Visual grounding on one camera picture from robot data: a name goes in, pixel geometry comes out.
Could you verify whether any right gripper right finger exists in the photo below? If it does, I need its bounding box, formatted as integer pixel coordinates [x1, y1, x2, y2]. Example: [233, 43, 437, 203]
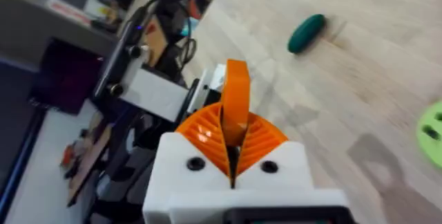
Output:
[233, 111, 314, 190]

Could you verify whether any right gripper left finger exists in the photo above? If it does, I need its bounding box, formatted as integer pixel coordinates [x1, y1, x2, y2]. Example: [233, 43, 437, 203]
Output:
[143, 102, 233, 224]

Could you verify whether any dark green toy vegetable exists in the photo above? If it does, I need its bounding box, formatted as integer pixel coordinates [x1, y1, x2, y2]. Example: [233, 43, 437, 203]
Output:
[287, 13, 327, 55]

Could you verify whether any brown board with small items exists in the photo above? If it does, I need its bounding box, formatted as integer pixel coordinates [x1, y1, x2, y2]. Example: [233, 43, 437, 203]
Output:
[60, 111, 117, 207]

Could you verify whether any left wrist black upright plate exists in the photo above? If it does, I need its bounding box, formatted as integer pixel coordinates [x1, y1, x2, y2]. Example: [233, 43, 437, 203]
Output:
[92, 6, 150, 97]

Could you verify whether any dark purple box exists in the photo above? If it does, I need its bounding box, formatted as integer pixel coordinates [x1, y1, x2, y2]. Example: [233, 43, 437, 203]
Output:
[29, 39, 104, 114]

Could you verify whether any green disc with holes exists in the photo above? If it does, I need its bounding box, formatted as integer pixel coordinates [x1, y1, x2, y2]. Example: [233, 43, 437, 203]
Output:
[415, 100, 442, 168]

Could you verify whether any grey box with red label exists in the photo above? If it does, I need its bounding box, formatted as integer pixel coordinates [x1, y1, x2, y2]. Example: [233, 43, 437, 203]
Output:
[0, 0, 120, 68]

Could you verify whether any heap of tools and cables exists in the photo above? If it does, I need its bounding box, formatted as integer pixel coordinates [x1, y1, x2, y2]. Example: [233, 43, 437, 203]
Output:
[143, 0, 222, 80]

